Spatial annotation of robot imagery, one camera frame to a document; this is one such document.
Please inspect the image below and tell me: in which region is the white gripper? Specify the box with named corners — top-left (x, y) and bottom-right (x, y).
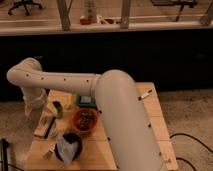
top-left (24, 101), bottom-right (52, 117)

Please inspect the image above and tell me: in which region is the paper cup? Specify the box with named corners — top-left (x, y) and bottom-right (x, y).
top-left (52, 101), bottom-right (63, 119)

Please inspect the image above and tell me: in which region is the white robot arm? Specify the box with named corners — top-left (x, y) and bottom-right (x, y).
top-left (7, 58), bottom-right (167, 171)

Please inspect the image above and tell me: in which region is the black pen on table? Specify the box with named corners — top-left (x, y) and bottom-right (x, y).
top-left (44, 117), bottom-right (56, 139)

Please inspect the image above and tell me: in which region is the black stand left edge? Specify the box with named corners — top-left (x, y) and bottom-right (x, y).
top-left (0, 138), bottom-right (9, 171)

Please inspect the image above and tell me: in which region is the green book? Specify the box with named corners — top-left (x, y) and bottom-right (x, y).
top-left (76, 96), bottom-right (96, 108)

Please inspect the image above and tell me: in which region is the dark bowl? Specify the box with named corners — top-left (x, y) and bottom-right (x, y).
top-left (55, 133), bottom-right (82, 161)

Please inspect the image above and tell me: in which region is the terracotta bowl with contents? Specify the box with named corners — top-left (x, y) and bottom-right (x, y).
top-left (71, 108), bottom-right (99, 134)

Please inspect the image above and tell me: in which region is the white crumpled cloth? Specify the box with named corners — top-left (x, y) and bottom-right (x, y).
top-left (56, 136), bottom-right (78, 164)

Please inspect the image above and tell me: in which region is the red dish on shelf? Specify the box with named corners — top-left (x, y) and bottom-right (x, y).
top-left (80, 18), bottom-right (92, 25)

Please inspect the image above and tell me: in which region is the black office chair left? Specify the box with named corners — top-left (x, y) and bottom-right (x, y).
top-left (8, 0), bottom-right (43, 16)

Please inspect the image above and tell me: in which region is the black and white marker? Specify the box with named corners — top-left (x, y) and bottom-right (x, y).
top-left (138, 89), bottom-right (152, 100)

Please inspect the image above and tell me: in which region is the wooden post left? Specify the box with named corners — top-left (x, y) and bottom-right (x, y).
top-left (56, 0), bottom-right (70, 31)

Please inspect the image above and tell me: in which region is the wooden post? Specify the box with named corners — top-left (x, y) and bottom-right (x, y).
top-left (120, 0), bottom-right (131, 29)
top-left (56, 0), bottom-right (70, 31)

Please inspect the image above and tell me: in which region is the wooden post middle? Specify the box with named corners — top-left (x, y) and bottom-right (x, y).
top-left (120, 0), bottom-right (131, 29)

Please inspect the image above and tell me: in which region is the black floor cable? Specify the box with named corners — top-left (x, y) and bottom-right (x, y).
top-left (169, 132), bottom-right (213, 171)

